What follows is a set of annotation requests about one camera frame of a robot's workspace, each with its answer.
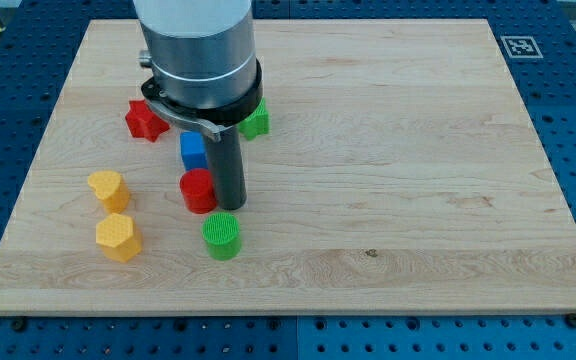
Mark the green cylinder block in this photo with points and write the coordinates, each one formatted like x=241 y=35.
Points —
x=221 y=234

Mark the green star block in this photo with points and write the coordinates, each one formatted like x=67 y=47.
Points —
x=257 y=123

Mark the red cylinder block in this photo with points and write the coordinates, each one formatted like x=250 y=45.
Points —
x=197 y=191

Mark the red star block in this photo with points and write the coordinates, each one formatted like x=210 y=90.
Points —
x=143 y=123

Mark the white fiducial marker tag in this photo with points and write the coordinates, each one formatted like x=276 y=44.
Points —
x=521 y=47

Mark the yellow hexagon block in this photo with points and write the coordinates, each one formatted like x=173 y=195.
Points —
x=118 y=237

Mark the yellow heart block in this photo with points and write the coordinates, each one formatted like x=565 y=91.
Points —
x=110 y=189

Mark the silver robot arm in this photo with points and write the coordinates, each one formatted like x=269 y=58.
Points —
x=206 y=77

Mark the blue cube block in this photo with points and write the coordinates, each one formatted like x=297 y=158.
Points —
x=192 y=151

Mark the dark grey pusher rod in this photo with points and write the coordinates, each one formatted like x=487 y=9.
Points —
x=224 y=160

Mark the wooden board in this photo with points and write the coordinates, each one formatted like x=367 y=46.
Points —
x=402 y=175

